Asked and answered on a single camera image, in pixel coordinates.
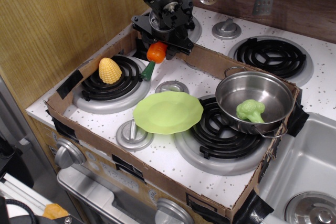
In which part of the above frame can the silver front stovetop knob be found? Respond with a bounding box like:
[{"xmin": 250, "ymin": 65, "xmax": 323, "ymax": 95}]
[{"xmin": 115, "ymin": 119, "xmax": 153, "ymax": 152}]

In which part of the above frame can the green toy broccoli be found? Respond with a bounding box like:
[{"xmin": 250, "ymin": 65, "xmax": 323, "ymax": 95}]
[{"xmin": 236, "ymin": 99, "xmax": 266, "ymax": 123}]

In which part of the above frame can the back right stove burner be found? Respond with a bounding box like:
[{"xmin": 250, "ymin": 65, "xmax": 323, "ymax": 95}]
[{"xmin": 228, "ymin": 36, "xmax": 314, "ymax": 87}]

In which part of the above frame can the yellow toy corn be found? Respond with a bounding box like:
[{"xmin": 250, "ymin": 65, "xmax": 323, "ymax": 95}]
[{"xmin": 98, "ymin": 58, "xmax": 122, "ymax": 84}]

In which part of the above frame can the stainless steel pot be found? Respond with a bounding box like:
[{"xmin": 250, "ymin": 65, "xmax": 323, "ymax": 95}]
[{"xmin": 215, "ymin": 67, "xmax": 295, "ymax": 138}]

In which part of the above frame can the front left stove burner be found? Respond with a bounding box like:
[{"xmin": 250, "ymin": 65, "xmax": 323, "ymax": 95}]
[{"xmin": 73, "ymin": 55, "xmax": 151, "ymax": 114}]

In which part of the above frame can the silver oven knob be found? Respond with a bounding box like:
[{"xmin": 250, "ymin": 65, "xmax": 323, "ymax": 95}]
[
  {"xmin": 154, "ymin": 198, "xmax": 194, "ymax": 224},
  {"xmin": 55, "ymin": 138, "xmax": 86, "ymax": 169}
]

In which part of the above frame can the orange toy carrot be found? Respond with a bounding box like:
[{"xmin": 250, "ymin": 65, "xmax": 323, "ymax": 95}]
[{"xmin": 140, "ymin": 41, "xmax": 167, "ymax": 81}]

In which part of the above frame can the silver sink basin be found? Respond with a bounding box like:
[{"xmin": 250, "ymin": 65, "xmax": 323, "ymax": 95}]
[{"xmin": 259, "ymin": 113, "xmax": 335, "ymax": 223}]

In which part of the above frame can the silver right oven knob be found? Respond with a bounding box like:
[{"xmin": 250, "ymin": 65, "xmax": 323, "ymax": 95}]
[{"xmin": 154, "ymin": 198, "xmax": 194, "ymax": 224}]

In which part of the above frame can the silver back stovetop knob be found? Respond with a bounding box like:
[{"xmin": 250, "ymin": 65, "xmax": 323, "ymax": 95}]
[{"xmin": 212, "ymin": 18, "xmax": 242, "ymax": 40}]

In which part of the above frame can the orange object bottom left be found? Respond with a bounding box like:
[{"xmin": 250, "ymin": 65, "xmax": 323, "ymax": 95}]
[{"xmin": 42, "ymin": 204, "xmax": 69, "ymax": 220}]

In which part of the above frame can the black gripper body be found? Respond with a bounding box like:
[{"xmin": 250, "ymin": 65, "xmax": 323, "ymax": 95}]
[{"xmin": 132, "ymin": 11, "xmax": 194, "ymax": 54}]

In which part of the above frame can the light green plastic plate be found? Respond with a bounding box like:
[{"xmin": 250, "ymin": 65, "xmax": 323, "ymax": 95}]
[{"xmin": 133, "ymin": 91, "xmax": 204, "ymax": 135}]

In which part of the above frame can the silver oven door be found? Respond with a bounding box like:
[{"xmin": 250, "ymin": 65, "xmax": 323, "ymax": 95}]
[{"xmin": 57, "ymin": 166, "xmax": 155, "ymax": 223}]

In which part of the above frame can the silver left oven knob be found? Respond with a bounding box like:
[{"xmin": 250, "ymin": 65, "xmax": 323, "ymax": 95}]
[{"xmin": 55, "ymin": 138, "xmax": 86, "ymax": 169}]

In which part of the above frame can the stove burner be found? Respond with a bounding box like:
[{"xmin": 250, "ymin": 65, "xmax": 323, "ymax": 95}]
[
  {"xmin": 174, "ymin": 95, "xmax": 270, "ymax": 176},
  {"xmin": 135, "ymin": 9, "xmax": 203, "ymax": 44},
  {"xmin": 228, "ymin": 36, "xmax": 314, "ymax": 87},
  {"xmin": 73, "ymin": 55, "xmax": 151, "ymax": 114}
]

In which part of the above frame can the silver stovetop knob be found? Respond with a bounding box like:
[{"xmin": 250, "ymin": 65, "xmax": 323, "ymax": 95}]
[
  {"xmin": 115, "ymin": 119, "xmax": 153, "ymax": 152},
  {"xmin": 155, "ymin": 80, "xmax": 189, "ymax": 93},
  {"xmin": 212, "ymin": 18, "xmax": 242, "ymax": 40}
]

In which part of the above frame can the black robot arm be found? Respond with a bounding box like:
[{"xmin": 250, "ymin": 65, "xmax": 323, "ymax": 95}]
[{"xmin": 132, "ymin": 0, "xmax": 194, "ymax": 60}]

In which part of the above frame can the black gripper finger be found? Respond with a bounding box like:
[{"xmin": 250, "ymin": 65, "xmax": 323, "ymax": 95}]
[
  {"xmin": 165, "ymin": 45, "xmax": 178, "ymax": 60},
  {"xmin": 141, "ymin": 33, "xmax": 158, "ymax": 49}
]

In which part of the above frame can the silver middle stovetop knob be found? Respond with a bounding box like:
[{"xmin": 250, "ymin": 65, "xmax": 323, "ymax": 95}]
[{"xmin": 155, "ymin": 80, "xmax": 189, "ymax": 93}]

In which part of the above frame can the silver sink drain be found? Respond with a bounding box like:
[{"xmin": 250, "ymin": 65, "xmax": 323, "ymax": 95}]
[{"xmin": 284, "ymin": 191, "xmax": 335, "ymax": 223}]

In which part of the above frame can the back left stove burner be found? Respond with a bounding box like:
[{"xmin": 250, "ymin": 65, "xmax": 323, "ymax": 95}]
[{"xmin": 135, "ymin": 9, "xmax": 203, "ymax": 44}]

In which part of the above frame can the front right stove burner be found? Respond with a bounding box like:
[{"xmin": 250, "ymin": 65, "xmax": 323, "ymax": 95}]
[{"xmin": 174, "ymin": 95, "xmax": 270, "ymax": 176}]

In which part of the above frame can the black cable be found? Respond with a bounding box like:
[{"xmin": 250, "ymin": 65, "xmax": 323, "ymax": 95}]
[{"xmin": 4, "ymin": 198, "xmax": 37, "ymax": 224}]

